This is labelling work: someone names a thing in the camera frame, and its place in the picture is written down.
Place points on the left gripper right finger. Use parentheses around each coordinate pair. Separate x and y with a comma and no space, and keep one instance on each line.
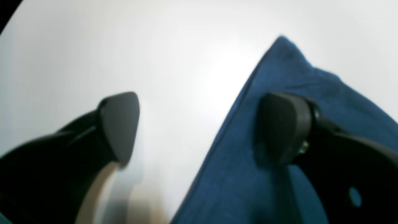
(356,179)

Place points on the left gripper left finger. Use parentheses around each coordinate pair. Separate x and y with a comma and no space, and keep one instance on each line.
(45,180)

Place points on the dark blue t-shirt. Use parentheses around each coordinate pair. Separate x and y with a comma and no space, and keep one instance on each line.
(238,183)

